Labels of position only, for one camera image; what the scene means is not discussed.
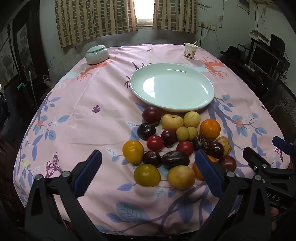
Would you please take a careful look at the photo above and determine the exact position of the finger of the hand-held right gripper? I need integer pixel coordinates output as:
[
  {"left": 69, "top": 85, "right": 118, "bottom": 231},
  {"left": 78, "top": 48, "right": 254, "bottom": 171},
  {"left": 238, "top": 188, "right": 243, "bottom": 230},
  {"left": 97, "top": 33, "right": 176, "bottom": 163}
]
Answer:
[
  {"left": 272, "top": 136, "right": 296, "bottom": 154},
  {"left": 243, "top": 147, "right": 296, "bottom": 180}
]

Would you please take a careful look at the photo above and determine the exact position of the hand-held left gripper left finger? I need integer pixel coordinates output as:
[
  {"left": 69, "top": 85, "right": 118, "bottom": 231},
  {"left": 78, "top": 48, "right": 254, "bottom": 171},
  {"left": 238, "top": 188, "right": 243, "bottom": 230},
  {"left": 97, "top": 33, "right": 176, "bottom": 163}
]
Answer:
[{"left": 24, "top": 149, "right": 103, "bottom": 241}]

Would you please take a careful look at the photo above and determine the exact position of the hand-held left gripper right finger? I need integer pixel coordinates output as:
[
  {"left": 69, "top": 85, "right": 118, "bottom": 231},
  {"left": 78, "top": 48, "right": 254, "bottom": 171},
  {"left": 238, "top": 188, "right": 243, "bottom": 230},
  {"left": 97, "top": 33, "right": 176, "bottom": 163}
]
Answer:
[{"left": 192, "top": 149, "right": 272, "bottom": 241}]

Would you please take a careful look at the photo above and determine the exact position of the orange tangerine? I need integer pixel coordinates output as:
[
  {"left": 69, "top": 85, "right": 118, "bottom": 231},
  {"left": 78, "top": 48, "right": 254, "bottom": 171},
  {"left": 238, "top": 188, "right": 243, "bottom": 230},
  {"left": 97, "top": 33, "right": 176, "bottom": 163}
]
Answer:
[
  {"left": 192, "top": 155, "right": 218, "bottom": 181},
  {"left": 199, "top": 118, "right": 221, "bottom": 140}
]

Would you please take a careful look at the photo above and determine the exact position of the dark purple plum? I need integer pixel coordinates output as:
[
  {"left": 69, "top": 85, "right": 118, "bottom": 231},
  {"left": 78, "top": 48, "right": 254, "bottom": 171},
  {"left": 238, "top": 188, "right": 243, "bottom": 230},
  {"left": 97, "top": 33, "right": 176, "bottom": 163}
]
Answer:
[
  {"left": 137, "top": 123, "right": 156, "bottom": 140},
  {"left": 143, "top": 151, "right": 162, "bottom": 168},
  {"left": 206, "top": 141, "right": 224, "bottom": 159}
]

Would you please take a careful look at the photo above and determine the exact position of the dark purple passion fruit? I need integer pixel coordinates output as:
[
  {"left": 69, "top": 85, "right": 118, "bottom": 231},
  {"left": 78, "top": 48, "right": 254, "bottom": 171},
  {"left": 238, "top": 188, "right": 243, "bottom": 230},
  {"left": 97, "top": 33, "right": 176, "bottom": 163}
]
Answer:
[{"left": 193, "top": 134, "right": 210, "bottom": 152}]

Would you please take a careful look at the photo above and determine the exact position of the striped pepino melon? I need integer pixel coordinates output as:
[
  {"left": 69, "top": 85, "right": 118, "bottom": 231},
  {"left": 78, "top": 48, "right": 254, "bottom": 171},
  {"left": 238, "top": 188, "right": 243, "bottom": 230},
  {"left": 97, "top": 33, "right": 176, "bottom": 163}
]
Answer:
[{"left": 216, "top": 136, "right": 231, "bottom": 156}]

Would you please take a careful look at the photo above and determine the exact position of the small red plum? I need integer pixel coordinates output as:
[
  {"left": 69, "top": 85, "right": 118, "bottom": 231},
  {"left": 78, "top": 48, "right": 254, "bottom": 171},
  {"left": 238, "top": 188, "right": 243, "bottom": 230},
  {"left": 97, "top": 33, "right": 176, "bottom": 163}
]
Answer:
[
  {"left": 146, "top": 135, "right": 165, "bottom": 152},
  {"left": 176, "top": 141, "right": 194, "bottom": 157}
]

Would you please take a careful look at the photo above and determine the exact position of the small yellow-green plum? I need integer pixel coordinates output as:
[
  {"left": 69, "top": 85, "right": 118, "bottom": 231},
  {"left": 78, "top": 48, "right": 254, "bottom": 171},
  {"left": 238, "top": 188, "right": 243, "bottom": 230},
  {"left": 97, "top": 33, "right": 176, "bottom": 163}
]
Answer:
[
  {"left": 187, "top": 126, "right": 199, "bottom": 142},
  {"left": 176, "top": 126, "right": 190, "bottom": 141}
]

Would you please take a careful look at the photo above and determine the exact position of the yellow-green citrus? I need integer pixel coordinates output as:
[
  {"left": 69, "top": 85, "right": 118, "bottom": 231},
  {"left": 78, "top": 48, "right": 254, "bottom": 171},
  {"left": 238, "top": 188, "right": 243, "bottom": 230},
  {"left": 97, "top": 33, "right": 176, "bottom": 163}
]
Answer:
[{"left": 134, "top": 164, "right": 161, "bottom": 188}]

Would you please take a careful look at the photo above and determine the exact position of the large dark red plum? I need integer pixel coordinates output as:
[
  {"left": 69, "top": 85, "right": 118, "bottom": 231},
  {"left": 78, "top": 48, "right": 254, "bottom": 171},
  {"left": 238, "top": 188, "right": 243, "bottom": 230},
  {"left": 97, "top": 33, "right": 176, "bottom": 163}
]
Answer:
[{"left": 142, "top": 106, "right": 162, "bottom": 126}]

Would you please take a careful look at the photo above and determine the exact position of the white oval plate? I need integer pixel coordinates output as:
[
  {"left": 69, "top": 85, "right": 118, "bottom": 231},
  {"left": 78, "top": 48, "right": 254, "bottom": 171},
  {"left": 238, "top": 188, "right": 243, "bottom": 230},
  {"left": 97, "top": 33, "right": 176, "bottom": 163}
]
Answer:
[{"left": 129, "top": 63, "right": 215, "bottom": 113}]

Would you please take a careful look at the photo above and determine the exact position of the person's right hand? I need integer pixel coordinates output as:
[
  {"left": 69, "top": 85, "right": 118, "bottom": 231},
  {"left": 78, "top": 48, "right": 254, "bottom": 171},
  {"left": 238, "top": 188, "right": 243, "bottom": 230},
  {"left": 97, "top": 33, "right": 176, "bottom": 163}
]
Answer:
[{"left": 270, "top": 206, "right": 281, "bottom": 231}]

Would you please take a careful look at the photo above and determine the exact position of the pink printed tablecloth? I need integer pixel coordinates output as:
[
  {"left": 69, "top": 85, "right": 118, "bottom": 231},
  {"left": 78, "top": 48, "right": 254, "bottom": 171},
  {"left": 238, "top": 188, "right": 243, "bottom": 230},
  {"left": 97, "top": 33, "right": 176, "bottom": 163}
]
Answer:
[{"left": 13, "top": 44, "right": 290, "bottom": 235}]

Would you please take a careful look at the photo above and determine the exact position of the black monitor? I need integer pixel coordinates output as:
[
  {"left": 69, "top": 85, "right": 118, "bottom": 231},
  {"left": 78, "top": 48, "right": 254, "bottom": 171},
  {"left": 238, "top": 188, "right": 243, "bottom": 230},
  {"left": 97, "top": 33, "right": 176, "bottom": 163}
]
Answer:
[{"left": 251, "top": 44, "right": 280, "bottom": 75}]

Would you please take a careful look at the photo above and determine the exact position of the black speaker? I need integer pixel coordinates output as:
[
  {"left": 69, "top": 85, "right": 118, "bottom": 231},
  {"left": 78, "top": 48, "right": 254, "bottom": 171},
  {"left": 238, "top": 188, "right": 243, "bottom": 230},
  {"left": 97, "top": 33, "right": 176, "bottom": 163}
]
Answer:
[{"left": 269, "top": 34, "right": 286, "bottom": 56}]

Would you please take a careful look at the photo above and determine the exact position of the black hat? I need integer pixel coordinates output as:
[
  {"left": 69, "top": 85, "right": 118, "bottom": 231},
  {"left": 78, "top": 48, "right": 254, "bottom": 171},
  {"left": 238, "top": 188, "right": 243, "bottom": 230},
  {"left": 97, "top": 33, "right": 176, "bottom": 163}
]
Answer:
[{"left": 220, "top": 45, "right": 245, "bottom": 58}]

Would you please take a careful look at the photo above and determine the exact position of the brown cardboard box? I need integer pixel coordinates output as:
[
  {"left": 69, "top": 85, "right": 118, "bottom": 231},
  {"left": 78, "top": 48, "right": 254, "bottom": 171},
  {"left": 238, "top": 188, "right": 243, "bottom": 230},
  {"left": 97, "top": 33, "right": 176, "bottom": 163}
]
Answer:
[{"left": 251, "top": 29, "right": 270, "bottom": 44}]

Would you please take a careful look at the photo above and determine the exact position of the pale green lidded jar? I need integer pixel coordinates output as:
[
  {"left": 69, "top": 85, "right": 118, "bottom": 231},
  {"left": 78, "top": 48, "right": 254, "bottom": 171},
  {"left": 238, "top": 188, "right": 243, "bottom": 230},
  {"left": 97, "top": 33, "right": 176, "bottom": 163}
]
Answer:
[{"left": 85, "top": 45, "right": 110, "bottom": 65}]

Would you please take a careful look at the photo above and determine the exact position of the printed paper cup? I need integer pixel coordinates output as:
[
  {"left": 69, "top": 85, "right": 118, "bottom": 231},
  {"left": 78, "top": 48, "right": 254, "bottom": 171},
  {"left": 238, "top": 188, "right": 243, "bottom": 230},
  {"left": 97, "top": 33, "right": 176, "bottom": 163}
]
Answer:
[{"left": 184, "top": 43, "right": 198, "bottom": 60}]

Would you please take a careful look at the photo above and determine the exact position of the dark framed picture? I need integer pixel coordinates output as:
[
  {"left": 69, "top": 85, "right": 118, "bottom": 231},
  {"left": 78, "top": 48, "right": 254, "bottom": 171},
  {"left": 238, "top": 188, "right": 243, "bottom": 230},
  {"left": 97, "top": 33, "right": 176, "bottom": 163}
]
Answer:
[{"left": 13, "top": 22, "right": 38, "bottom": 81}]

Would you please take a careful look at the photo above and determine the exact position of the brick-pattern curtain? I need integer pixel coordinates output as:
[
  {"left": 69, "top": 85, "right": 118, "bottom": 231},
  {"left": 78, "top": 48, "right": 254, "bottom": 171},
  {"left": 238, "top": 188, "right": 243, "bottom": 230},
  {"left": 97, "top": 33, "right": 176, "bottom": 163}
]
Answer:
[
  {"left": 55, "top": 0, "right": 138, "bottom": 49},
  {"left": 153, "top": 0, "right": 199, "bottom": 33}
]

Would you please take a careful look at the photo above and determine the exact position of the bright window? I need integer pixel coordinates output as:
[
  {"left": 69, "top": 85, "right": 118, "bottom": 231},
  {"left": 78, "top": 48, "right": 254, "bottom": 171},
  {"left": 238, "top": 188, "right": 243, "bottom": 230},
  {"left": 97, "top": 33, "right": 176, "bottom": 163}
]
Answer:
[{"left": 133, "top": 0, "right": 155, "bottom": 26}]

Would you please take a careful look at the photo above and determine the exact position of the white mop handle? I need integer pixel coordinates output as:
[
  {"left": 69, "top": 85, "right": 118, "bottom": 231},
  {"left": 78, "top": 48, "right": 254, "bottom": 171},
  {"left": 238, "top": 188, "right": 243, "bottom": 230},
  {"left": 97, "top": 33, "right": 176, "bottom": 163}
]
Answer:
[{"left": 28, "top": 71, "right": 38, "bottom": 107}]

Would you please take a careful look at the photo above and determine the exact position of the white power cable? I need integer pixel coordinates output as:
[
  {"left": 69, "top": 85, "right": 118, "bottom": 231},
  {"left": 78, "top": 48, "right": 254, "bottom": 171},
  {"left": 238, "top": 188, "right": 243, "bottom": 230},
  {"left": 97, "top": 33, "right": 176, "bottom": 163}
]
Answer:
[{"left": 193, "top": 26, "right": 211, "bottom": 45}]

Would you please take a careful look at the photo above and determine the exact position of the white wall socket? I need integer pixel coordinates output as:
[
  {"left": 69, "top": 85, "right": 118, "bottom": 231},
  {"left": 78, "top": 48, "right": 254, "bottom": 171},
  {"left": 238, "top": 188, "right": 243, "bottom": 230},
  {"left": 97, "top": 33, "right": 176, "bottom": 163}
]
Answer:
[{"left": 200, "top": 22, "right": 218, "bottom": 30}]

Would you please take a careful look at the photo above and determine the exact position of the white wall box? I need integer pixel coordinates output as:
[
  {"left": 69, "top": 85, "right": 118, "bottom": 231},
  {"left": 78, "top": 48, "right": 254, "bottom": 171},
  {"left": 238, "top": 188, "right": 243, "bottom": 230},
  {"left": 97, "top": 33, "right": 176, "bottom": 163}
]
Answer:
[{"left": 238, "top": 0, "right": 251, "bottom": 12}]

